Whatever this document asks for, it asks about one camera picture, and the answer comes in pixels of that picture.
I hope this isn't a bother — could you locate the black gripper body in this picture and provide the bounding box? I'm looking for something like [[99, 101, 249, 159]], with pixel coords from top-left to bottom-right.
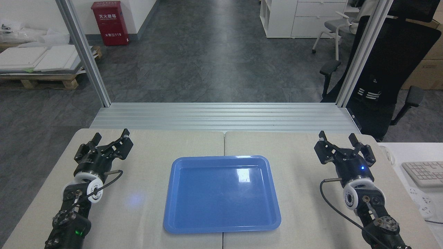
[[337, 156, 375, 183], [75, 152, 113, 177]]

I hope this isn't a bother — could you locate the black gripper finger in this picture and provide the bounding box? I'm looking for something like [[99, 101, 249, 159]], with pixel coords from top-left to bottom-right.
[[100, 129, 134, 160], [348, 133, 377, 166], [314, 131, 341, 165], [74, 132, 102, 163]]

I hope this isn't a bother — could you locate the blue plastic tray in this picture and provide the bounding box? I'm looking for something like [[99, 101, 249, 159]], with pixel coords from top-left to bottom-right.
[[163, 155, 281, 234]]

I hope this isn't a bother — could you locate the white computer mouse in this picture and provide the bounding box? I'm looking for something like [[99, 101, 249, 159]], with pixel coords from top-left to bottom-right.
[[379, 145, 395, 165]]

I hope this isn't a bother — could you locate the white desk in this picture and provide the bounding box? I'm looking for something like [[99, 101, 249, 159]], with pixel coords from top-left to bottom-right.
[[379, 142, 443, 249]]

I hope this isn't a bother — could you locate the white keyboard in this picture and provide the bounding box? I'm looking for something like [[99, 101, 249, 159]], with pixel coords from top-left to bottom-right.
[[401, 161, 443, 188]]

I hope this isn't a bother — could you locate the white power strip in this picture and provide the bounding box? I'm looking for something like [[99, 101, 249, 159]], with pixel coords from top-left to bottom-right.
[[407, 187, 437, 218]]

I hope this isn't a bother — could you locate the wooden pallet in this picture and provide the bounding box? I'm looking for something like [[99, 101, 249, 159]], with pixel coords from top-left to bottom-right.
[[0, 45, 103, 90]]

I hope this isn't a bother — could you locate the black mesh office chair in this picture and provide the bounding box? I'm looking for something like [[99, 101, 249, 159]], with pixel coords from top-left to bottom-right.
[[319, 16, 442, 142]]

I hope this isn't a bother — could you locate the white flat board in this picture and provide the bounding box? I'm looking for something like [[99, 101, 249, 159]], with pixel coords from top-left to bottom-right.
[[0, 47, 48, 70], [34, 44, 82, 73]]

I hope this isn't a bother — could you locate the brown cardboard box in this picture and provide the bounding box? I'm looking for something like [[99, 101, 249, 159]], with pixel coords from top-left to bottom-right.
[[401, 19, 443, 91]]

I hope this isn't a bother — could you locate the red fire extinguisher box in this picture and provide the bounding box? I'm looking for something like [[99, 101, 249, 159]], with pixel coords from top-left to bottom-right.
[[91, 1, 129, 46]]

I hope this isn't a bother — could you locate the grey white office chair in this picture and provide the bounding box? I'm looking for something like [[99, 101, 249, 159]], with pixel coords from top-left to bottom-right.
[[311, 10, 361, 61]]

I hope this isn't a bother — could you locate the white plastic packaging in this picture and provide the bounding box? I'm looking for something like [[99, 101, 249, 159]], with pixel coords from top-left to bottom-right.
[[0, 21, 70, 47]]

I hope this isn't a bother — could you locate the white drawer cabinet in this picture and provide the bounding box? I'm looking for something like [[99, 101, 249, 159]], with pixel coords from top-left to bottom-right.
[[260, 0, 349, 38]]

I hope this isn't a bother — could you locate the black chair headrest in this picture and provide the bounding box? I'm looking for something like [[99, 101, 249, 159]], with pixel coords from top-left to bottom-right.
[[388, 0, 440, 23]]

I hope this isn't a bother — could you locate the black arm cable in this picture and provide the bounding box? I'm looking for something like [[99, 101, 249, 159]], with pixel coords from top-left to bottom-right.
[[73, 169, 124, 205], [319, 178, 391, 249]]

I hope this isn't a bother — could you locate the silver aluminium post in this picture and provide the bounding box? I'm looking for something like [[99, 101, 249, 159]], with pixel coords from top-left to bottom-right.
[[55, 0, 112, 108], [335, 0, 394, 108]]

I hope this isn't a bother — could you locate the silver aluminium rail platform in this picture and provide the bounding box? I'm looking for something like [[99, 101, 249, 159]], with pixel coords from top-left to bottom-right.
[[89, 102, 362, 135]]

